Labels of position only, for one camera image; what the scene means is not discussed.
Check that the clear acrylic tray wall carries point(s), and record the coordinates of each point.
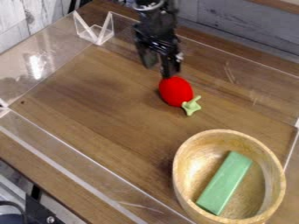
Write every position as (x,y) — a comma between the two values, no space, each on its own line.
(88,132)

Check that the black clamp with cable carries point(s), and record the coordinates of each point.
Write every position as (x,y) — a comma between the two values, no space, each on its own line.
(32,213)

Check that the wooden bowl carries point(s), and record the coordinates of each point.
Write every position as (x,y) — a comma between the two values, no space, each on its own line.
(260,192)

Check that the clear acrylic corner bracket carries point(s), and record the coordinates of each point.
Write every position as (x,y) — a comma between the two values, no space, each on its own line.
(96,34)

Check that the green rectangular block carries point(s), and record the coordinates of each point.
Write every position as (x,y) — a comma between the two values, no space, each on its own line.
(224,183)

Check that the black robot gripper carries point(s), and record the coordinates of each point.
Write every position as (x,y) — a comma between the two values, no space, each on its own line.
(155,37)

